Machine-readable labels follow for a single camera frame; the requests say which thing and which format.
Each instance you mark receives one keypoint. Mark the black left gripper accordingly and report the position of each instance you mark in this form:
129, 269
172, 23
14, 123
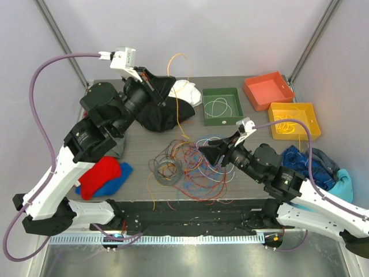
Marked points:
158, 86

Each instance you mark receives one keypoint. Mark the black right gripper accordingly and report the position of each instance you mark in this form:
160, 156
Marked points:
226, 147

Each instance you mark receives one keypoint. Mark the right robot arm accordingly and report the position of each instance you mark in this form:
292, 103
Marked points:
301, 203

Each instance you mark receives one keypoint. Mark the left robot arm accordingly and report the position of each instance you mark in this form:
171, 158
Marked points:
109, 115

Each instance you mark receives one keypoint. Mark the white cloth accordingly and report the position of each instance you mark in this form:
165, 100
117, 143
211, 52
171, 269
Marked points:
186, 91

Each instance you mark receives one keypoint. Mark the black cloth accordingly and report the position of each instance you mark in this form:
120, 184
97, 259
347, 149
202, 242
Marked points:
159, 119

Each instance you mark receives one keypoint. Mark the green plastic bin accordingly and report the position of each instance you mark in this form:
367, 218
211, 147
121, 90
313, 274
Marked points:
221, 106

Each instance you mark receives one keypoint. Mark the orange plastic bin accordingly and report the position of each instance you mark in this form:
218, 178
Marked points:
266, 89

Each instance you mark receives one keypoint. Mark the blue plaid shirt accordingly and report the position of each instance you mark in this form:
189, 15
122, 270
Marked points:
296, 160

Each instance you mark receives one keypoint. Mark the grey cloth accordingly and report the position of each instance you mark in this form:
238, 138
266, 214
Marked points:
118, 150

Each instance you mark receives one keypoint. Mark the yellow plastic bin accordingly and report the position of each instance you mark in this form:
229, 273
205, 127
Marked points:
303, 112

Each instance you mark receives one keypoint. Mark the bright red cloth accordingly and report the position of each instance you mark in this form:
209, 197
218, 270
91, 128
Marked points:
101, 176

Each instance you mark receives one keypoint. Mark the grey-blue cloth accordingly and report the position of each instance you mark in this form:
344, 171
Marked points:
323, 164

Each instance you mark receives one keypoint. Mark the royal blue cloth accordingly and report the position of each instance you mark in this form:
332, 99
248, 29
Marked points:
118, 181

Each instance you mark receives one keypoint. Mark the turquoise cloth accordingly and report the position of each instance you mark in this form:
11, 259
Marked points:
335, 181

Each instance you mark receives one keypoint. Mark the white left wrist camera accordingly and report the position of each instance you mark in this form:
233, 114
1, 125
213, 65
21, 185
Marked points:
121, 59

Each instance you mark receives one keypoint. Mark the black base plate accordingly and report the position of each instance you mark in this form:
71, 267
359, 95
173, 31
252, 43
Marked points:
195, 218

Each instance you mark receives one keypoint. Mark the white slotted cable duct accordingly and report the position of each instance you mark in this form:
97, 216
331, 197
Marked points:
98, 238

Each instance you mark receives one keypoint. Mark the left aluminium frame post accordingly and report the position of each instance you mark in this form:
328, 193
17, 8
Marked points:
61, 41

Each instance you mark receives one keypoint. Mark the aluminium frame post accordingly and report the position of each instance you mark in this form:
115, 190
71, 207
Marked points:
61, 41
324, 21

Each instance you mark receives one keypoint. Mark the right aluminium frame post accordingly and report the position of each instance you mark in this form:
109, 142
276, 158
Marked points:
324, 21

